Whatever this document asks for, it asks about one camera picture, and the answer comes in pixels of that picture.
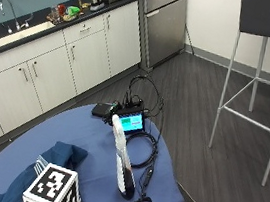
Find small device with lit screen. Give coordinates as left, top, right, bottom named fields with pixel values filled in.
left=115, top=110, right=148, bottom=139

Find white marker cube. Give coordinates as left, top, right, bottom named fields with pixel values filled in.
left=21, top=159, right=86, bottom=202

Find stainless steel refrigerator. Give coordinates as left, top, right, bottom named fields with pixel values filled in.
left=115, top=0, right=193, bottom=76

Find white ribbed tool black end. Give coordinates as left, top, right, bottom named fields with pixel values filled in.
left=100, top=113, right=147, bottom=202

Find black box with plugs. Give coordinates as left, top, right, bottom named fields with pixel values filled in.
left=120, top=93, right=148, bottom=117

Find black looping cable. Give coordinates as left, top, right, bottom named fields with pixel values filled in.
left=123, top=73, right=170, bottom=120

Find blue tablecloth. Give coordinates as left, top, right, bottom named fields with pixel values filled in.
left=0, top=90, right=197, bottom=202

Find tray of small items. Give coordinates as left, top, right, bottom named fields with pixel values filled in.
left=45, top=9, right=67, bottom=27

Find black kitchen countertop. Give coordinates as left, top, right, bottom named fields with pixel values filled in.
left=0, top=0, right=139, bottom=83

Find black cable with inline box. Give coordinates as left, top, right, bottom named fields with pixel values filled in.
left=108, top=160, right=162, bottom=202

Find black wall cable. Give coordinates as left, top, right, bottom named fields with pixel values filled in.
left=180, top=22, right=199, bottom=56

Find chrome kitchen faucet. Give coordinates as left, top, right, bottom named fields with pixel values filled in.
left=0, top=0, right=26, bottom=32

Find green object on counter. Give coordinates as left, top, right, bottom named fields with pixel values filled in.
left=65, top=5, right=83, bottom=19

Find chrome soap dispenser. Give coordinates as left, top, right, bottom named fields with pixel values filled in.
left=22, top=12, right=35, bottom=30

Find dark blue cloth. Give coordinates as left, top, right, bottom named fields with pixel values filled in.
left=0, top=133, right=90, bottom=202

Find white kitchen cabinets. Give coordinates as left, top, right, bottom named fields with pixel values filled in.
left=0, top=0, right=150, bottom=178

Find black power bank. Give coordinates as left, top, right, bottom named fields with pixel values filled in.
left=90, top=100, right=114, bottom=120

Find grey striped cloth piece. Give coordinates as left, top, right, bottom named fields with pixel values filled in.
left=32, top=154, right=51, bottom=178

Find white kitchen sink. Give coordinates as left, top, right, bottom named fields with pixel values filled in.
left=0, top=13, right=58, bottom=64

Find black coiled cable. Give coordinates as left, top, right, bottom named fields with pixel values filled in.
left=121, top=128, right=161, bottom=171

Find red cup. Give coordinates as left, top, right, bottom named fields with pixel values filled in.
left=56, top=2, right=68, bottom=17

